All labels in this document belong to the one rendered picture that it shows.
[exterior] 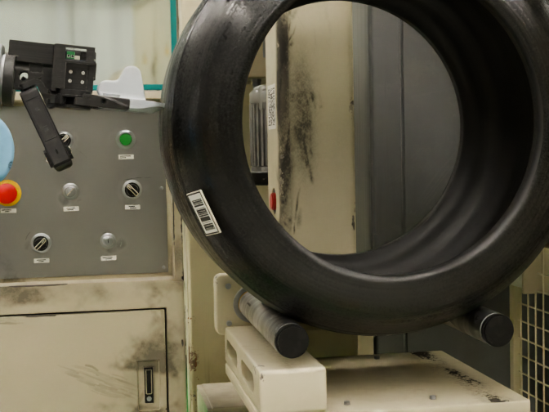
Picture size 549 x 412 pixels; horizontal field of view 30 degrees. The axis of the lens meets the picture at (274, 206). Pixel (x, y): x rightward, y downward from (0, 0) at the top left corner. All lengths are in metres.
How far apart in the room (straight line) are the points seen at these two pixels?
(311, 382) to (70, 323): 0.79
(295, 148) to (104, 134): 0.51
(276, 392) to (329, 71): 0.60
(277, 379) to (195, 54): 0.43
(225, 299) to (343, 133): 0.33
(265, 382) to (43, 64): 0.50
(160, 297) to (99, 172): 0.28
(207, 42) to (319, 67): 0.42
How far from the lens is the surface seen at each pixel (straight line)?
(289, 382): 1.34
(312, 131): 1.69
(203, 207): 1.30
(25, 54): 1.39
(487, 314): 1.41
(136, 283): 2.02
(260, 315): 1.46
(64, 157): 1.38
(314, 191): 1.69
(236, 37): 1.30
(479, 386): 1.51
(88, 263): 2.07
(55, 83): 1.37
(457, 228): 1.65
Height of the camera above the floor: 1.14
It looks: 3 degrees down
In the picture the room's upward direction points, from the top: 1 degrees counter-clockwise
